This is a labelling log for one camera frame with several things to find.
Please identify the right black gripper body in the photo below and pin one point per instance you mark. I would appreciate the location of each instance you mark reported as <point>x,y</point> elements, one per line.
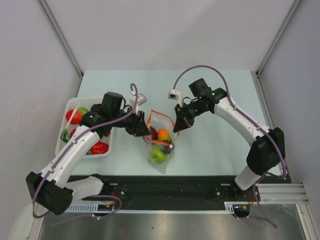
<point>192,110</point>

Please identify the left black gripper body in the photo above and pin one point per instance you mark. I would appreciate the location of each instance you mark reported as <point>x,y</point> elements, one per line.
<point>129,123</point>

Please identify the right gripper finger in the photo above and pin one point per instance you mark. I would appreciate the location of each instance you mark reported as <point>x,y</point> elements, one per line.
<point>179,114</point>
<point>180,126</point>

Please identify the dark red apple toy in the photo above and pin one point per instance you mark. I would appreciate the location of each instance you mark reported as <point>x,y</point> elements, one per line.
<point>154,133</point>

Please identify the clear zip top bag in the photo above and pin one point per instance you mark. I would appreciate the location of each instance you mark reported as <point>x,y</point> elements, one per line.
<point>160,143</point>

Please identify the green red mango toy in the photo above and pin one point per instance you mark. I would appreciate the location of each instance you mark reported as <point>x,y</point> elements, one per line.
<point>164,136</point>

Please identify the green apple toy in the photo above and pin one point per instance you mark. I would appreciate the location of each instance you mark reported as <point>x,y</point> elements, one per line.
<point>157,154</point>

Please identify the dark mangosteen toy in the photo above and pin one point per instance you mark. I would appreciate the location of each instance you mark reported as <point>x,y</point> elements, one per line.
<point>167,148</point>

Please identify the red bell pepper toy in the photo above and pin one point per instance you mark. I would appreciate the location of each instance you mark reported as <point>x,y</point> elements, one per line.
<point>99,148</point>

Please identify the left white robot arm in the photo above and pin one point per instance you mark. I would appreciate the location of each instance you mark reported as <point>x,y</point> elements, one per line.
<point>50,188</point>

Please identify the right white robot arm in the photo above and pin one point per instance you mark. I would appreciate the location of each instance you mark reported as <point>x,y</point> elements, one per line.
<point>267,145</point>

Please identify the green squash toy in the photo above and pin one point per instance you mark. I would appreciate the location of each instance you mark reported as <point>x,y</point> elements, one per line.
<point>82,110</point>

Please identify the red tomato toy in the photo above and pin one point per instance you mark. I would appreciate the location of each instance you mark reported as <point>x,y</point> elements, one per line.
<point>72,133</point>
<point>74,118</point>

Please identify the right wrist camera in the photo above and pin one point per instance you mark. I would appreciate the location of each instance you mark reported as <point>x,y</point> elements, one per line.
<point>176,95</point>

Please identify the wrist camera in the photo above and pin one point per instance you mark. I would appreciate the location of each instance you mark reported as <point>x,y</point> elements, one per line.
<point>176,95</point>
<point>141,99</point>

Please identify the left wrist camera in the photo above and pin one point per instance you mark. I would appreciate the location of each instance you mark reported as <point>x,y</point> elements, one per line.
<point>141,99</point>

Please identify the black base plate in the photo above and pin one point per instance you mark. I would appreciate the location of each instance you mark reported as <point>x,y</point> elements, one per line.
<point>176,193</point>

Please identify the white cable duct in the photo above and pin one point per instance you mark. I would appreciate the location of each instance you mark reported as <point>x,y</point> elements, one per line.
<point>97,208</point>

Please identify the left aluminium frame post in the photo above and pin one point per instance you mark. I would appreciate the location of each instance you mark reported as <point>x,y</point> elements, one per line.
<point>48,13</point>

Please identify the aluminium frame post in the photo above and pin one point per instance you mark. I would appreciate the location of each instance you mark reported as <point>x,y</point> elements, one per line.
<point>279,35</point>
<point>48,13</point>

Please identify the right aluminium frame post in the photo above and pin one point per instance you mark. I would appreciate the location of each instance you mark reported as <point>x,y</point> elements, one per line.
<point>279,35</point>

